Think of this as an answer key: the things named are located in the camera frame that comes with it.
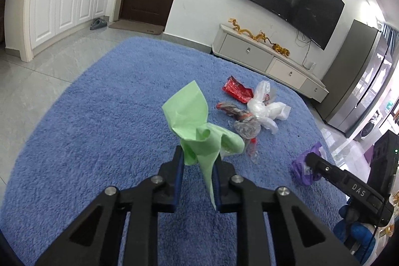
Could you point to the golden dragon ornament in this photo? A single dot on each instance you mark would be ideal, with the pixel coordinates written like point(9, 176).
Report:
point(260, 37)

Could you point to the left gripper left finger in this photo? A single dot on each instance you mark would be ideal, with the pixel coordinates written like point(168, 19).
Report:
point(120, 227)

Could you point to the white plastic bag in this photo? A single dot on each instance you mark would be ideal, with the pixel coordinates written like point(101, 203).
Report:
point(265, 109)

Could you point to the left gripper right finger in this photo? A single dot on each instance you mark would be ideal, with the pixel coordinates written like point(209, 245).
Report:
point(274, 227)

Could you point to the green paper wrapper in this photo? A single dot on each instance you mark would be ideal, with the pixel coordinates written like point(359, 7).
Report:
point(186, 113)

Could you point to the clear plastic wrapper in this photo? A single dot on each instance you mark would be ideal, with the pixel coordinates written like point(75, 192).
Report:
point(246, 125)

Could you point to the blue fluffy bed cover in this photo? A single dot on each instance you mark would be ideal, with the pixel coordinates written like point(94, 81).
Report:
point(108, 128)

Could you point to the purple plastic wrapper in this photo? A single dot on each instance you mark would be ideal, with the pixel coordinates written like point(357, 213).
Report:
point(301, 171)

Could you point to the grey slippers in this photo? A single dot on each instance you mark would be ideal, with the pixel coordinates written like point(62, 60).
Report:
point(98, 24)

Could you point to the red foil packet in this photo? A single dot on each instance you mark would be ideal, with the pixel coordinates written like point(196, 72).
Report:
point(237, 90)

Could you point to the white TV cabinet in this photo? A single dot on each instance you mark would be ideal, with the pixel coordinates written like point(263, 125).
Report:
point(259, 57)

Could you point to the golden tiger ornament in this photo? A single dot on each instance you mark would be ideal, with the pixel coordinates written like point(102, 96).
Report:
point(281, 50)

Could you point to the grey double-door refrigerator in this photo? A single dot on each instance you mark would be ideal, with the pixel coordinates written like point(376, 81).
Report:
point(355, 77)

